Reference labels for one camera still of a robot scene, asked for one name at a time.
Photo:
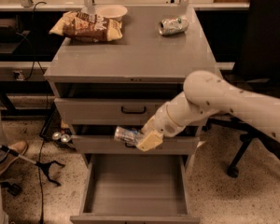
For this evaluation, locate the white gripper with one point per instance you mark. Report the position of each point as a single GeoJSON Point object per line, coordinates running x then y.
{"type": "Point", "coordinates": [162, 121]}

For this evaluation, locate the grey open bottom drawer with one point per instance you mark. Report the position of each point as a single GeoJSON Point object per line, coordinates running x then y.
{"type": "Point", "coordinates": [135, 189]}

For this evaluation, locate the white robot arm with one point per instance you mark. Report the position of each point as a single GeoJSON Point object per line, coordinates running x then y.
{"type": "Point", "coordinates": [205, 94]}

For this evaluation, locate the grey top drawer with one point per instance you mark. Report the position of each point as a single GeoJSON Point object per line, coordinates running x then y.
{"type": "Point", "coordinates": [126, 112]}

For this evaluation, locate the black office chair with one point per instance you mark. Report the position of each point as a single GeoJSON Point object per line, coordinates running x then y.
{"type": "Point", "coordinates": [250, 40]}

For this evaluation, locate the wall power outlet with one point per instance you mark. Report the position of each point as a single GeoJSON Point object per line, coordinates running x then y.
{"type": "Point", "coordinates": [18, 75]}

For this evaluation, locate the grey middle drawer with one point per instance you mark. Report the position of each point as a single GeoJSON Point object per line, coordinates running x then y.
{"type": "Point", "coordinates": [105, 144]}

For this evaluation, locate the black floor wire rack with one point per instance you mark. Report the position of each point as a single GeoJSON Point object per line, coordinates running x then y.
{"type": "Point", "coordinates": [54, 123]}

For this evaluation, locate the brown chip bag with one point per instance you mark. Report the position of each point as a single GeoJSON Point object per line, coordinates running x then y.
{"type": "Point", "coordinates": [87, 27]}

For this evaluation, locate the tan shoe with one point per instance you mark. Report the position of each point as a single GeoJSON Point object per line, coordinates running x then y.
{"type": "Point", "coordinates": [7, 159]}

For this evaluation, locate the white bowl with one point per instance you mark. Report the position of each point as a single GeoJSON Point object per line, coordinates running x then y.
{"type": "Point", "coordinates": [114, 12]}

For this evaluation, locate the silver can on floor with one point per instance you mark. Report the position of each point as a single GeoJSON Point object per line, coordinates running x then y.
{"type": "Point", "coordinates": [56, 136]}

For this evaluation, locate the grey drawer cabinet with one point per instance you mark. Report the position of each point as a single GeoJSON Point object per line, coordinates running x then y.
{"type": "Point", "coordinates": [142, 65]}

